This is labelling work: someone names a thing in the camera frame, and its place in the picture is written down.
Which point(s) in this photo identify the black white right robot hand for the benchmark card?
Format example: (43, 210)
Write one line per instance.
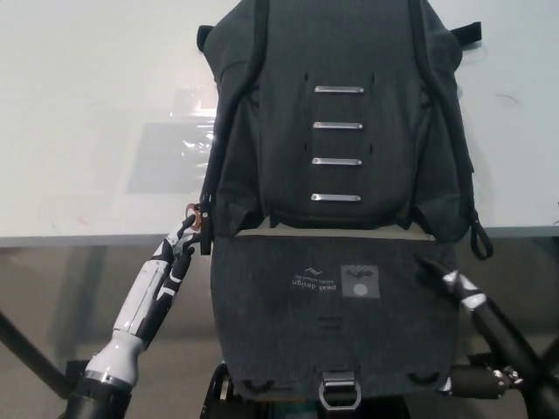
(502, 331)

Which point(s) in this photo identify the large clear plastic film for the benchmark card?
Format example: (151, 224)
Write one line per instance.
(170, 157)

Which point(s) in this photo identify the round brown leather tag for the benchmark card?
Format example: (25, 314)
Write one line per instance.
(195, 218)

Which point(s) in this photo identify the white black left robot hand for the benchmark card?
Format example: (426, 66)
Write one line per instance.
(153, 292)

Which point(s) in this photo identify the black perforated floor plate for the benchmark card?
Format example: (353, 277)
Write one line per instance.
(75, 371)

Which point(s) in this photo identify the dark grey flap backpack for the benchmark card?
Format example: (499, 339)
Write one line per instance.
(336, 174)

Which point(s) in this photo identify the black slanted table leg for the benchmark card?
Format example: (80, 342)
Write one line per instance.
(30, 345)

